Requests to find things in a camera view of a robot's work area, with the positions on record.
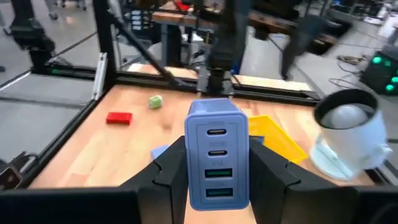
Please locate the white ball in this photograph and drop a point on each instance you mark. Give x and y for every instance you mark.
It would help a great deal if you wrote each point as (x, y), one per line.
(345, 116)

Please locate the silver aluminium bracket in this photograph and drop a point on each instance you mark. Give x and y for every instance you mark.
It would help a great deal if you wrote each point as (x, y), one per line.
(100, 74)

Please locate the blue-gray four-port charger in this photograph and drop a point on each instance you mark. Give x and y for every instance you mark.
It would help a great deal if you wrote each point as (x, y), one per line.
(217, 155)

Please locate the wooden background table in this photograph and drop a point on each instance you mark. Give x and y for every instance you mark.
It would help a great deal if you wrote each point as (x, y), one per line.
(174, 17)

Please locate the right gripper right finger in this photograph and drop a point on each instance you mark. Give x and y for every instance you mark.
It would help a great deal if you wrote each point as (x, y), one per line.
(295, 199)

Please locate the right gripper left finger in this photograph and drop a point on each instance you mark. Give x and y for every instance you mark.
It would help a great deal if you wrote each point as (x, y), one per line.
(140, 199)

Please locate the black device green lights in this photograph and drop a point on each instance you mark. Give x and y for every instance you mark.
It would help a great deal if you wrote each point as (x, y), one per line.
(381, 73)

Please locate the red wall charger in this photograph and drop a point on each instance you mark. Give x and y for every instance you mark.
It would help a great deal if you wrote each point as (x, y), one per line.
(119, 118)

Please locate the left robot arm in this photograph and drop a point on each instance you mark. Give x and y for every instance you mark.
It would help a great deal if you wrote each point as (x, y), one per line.
(227, 46)

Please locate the blue charger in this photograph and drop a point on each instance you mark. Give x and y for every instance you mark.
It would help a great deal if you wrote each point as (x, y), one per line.
(159, 152)

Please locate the yellow plastic basket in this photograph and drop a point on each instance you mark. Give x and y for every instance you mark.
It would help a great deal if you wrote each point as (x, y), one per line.
(273, 137)

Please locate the black equipment stand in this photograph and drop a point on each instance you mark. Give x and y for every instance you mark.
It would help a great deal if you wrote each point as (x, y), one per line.
(31, 37)

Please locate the white mug black rim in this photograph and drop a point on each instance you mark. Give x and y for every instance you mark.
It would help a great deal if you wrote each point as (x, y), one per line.
(363, 146)

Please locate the green and white charger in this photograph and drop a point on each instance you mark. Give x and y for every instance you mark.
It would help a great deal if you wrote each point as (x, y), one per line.
(155, 102)

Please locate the black table frame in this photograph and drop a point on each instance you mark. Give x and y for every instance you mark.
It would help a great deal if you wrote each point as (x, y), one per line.
(104, 46)

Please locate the person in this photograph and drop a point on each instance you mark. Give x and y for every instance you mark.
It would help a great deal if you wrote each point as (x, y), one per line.
(301, 40)

